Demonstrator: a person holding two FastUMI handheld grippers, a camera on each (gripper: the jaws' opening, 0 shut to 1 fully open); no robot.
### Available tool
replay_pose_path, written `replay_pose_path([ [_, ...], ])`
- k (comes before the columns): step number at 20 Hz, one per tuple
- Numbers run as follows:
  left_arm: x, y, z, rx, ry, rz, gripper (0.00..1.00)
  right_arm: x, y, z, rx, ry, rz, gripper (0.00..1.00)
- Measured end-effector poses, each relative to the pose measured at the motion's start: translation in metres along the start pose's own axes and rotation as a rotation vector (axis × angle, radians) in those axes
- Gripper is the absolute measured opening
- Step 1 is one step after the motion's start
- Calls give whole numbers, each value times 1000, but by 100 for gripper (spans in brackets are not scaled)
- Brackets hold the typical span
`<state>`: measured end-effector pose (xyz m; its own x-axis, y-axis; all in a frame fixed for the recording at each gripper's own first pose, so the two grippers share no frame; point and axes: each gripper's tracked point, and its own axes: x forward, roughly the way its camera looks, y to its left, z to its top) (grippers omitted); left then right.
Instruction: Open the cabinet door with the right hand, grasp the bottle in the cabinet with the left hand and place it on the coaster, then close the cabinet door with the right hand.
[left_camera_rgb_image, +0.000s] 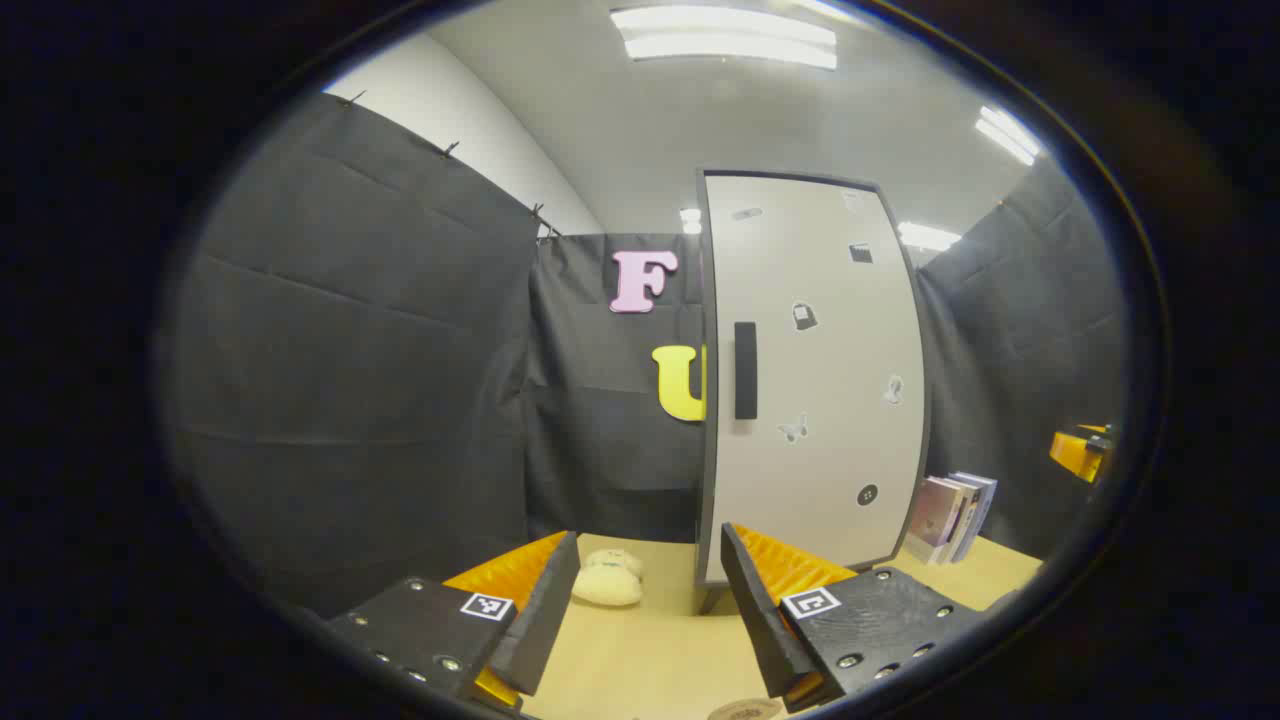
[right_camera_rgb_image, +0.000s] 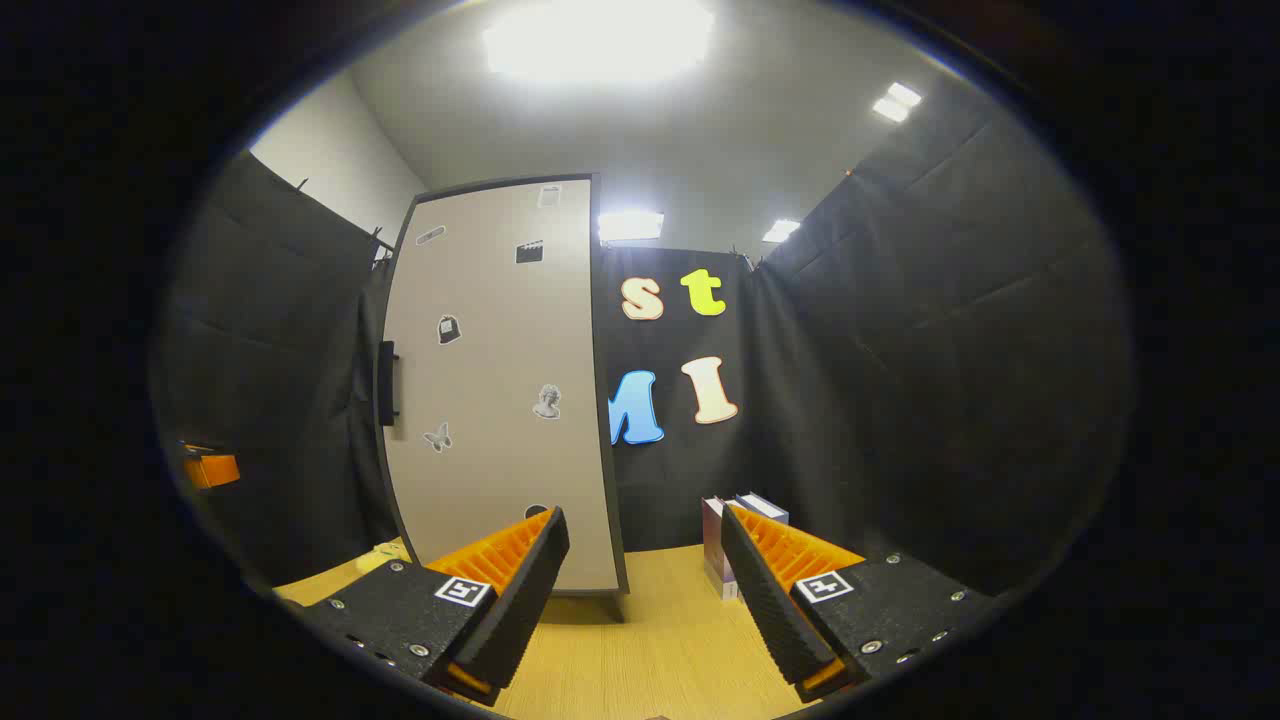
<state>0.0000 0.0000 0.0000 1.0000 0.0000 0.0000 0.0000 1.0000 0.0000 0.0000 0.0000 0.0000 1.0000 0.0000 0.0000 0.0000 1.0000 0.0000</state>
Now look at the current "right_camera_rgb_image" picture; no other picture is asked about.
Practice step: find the large ceiling light panel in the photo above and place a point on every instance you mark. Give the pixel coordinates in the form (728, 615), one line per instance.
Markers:
(600, 40)

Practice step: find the grey cabinet door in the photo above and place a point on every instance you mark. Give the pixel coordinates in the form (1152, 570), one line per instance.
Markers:
(480, 400)

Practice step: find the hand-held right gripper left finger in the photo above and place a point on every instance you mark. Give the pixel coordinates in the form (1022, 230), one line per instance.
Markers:
(520, 610)

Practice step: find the double ceiling light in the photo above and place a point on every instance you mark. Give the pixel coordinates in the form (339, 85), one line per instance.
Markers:
(897, 102)

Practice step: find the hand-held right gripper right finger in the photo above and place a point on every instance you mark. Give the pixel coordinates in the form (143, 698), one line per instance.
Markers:
(775, 610)

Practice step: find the pink white book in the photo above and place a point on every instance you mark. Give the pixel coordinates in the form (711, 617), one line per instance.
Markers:
(715, 560)

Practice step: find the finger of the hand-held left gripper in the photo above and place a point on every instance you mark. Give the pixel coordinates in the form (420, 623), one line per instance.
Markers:
(212, 470)

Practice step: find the grey white book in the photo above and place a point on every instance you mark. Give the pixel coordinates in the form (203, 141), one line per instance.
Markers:
(748, 503)

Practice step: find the black backdrop cloth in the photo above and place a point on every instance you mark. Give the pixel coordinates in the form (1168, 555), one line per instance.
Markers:
(900, 400)

